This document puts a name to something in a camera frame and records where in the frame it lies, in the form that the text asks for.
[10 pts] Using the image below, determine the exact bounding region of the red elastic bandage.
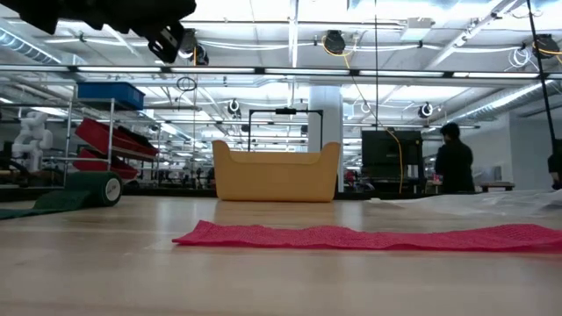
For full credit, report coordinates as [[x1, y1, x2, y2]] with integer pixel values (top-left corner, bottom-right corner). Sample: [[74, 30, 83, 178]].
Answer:
[[171, 219, 562, 255]]

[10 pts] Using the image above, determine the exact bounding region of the green elastic bandage roll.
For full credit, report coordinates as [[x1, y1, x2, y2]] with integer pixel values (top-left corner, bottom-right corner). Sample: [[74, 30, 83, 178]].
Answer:
[[0, 170, 124, 220]]

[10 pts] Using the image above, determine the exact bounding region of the blue plastic storage bin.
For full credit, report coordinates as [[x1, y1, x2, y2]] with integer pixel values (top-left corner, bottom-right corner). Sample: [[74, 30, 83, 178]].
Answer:
[[77, 82, 146, 111]]

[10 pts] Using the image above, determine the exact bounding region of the red plastic storage bin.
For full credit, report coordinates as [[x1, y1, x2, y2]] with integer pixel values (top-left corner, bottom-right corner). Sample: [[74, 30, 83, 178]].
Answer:
[[74, 117, 159, 158], [73, 147, 139, 180]]

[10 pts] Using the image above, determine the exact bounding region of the metal shelf rack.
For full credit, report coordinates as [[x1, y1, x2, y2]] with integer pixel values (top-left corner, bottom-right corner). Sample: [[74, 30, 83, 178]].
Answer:
[[43, 83, 162, 189]]

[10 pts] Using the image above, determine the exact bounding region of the white robot figure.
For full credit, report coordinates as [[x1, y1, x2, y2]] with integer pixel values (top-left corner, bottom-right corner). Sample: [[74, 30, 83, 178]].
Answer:
[[11, 111, 54, 173]]

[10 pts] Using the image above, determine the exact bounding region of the yellow plastic basin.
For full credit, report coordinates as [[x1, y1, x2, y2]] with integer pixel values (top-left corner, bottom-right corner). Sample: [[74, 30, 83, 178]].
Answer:
[[212, 140, 342, 204]]

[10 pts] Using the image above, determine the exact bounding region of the white pillar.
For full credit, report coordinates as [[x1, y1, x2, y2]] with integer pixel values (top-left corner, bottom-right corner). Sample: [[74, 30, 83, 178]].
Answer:
[[308, 85, 344, 194]]

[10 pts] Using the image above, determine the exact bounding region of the black floor stand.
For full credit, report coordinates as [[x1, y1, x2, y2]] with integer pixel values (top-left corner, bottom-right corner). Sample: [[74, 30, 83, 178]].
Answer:
[[374, 0, 378, 128]]

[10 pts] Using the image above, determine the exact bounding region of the black monitor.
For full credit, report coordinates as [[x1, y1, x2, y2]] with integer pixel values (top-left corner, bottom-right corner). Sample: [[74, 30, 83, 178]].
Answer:
[[361, 130, 425, 181]]

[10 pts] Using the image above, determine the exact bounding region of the person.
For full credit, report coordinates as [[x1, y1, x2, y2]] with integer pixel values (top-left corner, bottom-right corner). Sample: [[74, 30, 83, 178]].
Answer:
[[547, 139, 562, 190], [435, 122, 476, 195]]

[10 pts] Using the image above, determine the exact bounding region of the clear plastic bag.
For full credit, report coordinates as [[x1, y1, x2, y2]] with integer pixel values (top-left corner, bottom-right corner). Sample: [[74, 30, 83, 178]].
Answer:
[[368, 188, 562, 219]]

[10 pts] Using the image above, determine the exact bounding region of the wooden background table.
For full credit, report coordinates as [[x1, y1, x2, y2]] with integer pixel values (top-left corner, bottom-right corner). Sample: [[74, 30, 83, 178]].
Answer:
[[478, 182, 515, 193]]

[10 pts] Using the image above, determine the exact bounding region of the black diagonal strut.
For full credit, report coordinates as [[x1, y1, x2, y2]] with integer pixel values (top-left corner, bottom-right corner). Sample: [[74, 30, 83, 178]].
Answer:
[[525, 0, 559, 153]]

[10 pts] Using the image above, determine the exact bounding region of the grey spiral ventilation duct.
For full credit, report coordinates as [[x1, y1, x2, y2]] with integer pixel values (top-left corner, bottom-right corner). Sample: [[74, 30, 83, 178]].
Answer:
[[0, 25, 62, 66]]

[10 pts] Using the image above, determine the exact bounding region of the black distant rig frame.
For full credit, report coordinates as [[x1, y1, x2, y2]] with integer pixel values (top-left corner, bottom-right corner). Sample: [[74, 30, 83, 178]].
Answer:
[[248, 107, 325, 153]]

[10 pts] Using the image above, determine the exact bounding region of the long yellow cable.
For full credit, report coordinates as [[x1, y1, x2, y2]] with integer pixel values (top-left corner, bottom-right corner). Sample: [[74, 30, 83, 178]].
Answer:
[[321, 35, 404, 194]]

